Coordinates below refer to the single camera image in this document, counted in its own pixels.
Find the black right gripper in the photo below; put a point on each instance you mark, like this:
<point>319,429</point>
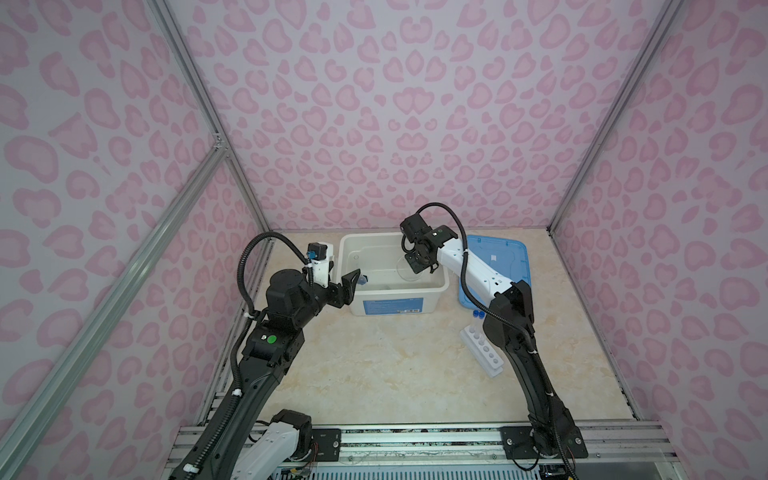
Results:
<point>417,267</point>

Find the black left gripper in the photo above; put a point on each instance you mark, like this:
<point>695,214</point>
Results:
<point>339,295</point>

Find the clear glass petri dish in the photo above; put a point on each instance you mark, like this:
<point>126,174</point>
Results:
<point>406,273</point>

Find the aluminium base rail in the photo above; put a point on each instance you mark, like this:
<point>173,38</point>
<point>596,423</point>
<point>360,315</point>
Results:
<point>604,450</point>

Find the blue plastic bin lid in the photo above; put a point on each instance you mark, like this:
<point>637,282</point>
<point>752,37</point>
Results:
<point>506,256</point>

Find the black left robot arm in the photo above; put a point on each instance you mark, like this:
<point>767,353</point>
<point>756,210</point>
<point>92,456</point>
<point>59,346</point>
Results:
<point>270,349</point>

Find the white plastic storage bin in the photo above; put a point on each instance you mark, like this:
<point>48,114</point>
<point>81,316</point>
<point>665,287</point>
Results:
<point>385,293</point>

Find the white test tube rack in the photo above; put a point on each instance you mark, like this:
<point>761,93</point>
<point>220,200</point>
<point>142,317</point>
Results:
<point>482,351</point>

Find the diagonal aluminium frame bar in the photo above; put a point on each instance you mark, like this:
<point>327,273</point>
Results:
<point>38,415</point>

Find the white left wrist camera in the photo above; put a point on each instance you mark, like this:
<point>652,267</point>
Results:
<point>320,256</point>

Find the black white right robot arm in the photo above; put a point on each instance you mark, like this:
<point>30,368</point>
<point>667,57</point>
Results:
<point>508,325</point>

